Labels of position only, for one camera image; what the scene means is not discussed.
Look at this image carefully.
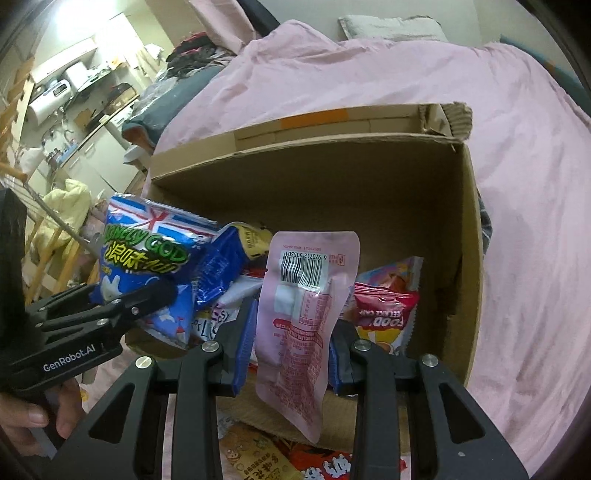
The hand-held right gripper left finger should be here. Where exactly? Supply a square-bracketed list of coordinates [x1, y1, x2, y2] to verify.
[53, 295, 260, 480]

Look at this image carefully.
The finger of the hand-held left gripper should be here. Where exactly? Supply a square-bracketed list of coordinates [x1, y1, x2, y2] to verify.
[37, 276, 180, 339]
[25, 282, 100, 326]

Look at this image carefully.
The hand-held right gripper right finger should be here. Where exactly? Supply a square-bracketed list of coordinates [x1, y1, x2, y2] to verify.
[329, 318, 532, 480]

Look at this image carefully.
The blue snack bag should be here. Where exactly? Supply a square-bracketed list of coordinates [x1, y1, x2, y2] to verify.
[90, 193, 219, 348]

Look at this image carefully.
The red cake packet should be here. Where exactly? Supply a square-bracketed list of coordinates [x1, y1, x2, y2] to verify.
[353, 284, 421, 357]

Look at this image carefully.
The dark blue snack packet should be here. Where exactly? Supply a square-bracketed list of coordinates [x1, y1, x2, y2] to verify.
[194, 224, 253, 311]

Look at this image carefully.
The red snack bag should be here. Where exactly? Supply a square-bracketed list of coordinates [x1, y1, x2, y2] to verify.
[286, 438, 413, 480]

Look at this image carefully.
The orange yellow snack packet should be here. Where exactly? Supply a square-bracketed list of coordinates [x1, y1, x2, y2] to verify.
[219, 421, 297, 480]

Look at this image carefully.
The brown cardboard box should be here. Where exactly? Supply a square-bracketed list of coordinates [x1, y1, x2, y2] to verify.
[124, 102, 485, 455]

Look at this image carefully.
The person's left hand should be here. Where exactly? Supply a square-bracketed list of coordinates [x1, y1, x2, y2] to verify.
[0, 376, 88, 455]

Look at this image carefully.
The wooden staircase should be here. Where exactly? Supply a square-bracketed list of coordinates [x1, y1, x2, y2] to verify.
[0, 60, 99, 303]

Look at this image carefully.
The pale yellow cloth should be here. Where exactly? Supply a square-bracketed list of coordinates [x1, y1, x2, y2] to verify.
[44, 179, 92, 241]

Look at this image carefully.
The white kitchen cabinet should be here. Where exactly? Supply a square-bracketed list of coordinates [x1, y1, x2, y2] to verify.
[59, 124, 140, 186]

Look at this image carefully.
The dark grey striped cloth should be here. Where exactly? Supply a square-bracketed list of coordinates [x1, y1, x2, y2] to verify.
[478, 193, 493, 251]

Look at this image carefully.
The white water heater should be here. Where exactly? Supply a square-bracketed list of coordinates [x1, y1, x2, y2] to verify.
[27, 78, 75, 124]

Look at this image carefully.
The white crumpled cloth pile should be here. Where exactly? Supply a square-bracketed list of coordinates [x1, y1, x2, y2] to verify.
[137, 73, 177, 108]

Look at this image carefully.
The pink blanket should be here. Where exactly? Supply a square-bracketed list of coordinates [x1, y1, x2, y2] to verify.
[83, 18, 591, 480]

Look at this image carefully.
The pile of dark clothes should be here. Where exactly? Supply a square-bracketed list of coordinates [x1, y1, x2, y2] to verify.
[166, 31, 242, 71]

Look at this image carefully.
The pink hanging curtain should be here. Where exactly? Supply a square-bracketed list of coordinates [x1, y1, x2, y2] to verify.
[188, 0, 278, 48]

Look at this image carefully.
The grey pillow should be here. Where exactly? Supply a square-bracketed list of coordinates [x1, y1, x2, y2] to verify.
[338, 14, 448, 43]

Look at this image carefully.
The teal bolster cushion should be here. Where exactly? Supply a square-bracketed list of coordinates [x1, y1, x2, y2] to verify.
[501, 34, 588, 109]

